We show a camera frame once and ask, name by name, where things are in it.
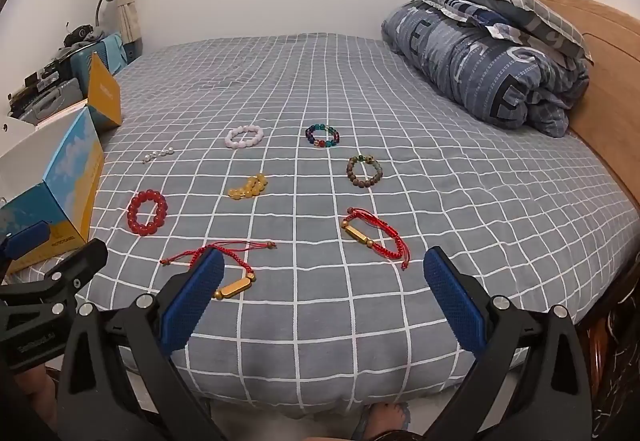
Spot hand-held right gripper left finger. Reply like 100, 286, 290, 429
55, 246, 228, 441

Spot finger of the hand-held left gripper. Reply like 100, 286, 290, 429
0, 240, 108, 322
0, 221, 52, 272

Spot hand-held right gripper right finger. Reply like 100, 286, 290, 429
423, 246, 596, 441

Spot red string gold tube bracelet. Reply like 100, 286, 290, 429
340, 207, 412, 271
159, 241, 279, 301

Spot white cardboard box blue yellow flaps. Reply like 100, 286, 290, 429
0, 52, 124, 278

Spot red bead bracelet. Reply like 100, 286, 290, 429
126, 189, 169, 237

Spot yellow bead bracelet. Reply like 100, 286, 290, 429
227, 173, 269, 200

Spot small pearl bracelet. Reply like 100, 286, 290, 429
141, 148, 175, 166

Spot brown wooden bead bracelet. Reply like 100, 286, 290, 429
347, 153, 384, 188

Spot pink white bead bracelet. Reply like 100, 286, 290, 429
224, 123, 265, 150

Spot multicolour bead bracelet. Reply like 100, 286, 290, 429
304, 123, 343, 150

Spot person's left hand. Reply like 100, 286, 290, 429
14, 365, 57, 428

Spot person's foot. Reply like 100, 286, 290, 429
367, 403, 409, 441

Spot grey hard case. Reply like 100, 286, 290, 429
14, 78, 87, 125

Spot blue slipper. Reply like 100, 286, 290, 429
350, 405, 414, 441

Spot dark desk clutter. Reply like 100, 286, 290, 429
7, 55, 72, 118

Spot teal suitcase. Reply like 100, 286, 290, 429
70, 33, 129, 92

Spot black bag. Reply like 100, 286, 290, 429
62, 23, 96, 46

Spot blue grey patterned pillow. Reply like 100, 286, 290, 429
381, 0, 592, 138

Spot grey checked bed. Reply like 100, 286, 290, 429
75, 32, 640, 423

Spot wooden headboard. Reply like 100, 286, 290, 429
500, 0, 640, 322

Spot grey checked pillow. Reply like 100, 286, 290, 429
436, 0, 594, 66

